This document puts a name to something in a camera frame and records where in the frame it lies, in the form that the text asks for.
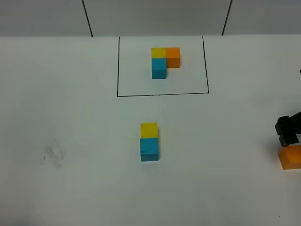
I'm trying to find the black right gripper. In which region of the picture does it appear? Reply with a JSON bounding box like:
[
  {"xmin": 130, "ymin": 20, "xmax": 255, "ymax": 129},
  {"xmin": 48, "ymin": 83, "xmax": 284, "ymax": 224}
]
[{"xmin": 275, "ymin": 112, "xmax": 301, "ymax": 146}]

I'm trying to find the blue template block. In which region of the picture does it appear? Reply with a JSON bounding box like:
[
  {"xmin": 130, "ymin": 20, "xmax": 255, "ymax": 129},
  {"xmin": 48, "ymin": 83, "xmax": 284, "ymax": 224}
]
[{"xmin": 151, "ymin": 58, "xmax": 167, "ymax": 79}]

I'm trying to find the orange template block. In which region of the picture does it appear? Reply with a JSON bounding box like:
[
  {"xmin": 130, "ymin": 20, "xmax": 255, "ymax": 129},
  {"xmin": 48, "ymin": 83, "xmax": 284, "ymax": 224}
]
[{"xmin": 166, "ymin": 47, "xmax": 181, "ymax": 68}]

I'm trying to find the yellow template block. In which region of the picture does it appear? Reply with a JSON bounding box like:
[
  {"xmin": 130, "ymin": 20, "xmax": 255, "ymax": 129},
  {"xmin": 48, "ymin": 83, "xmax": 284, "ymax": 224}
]
[{"xmin": 151, "ymin": 48, "xmax": 166, "ymax": 59}]

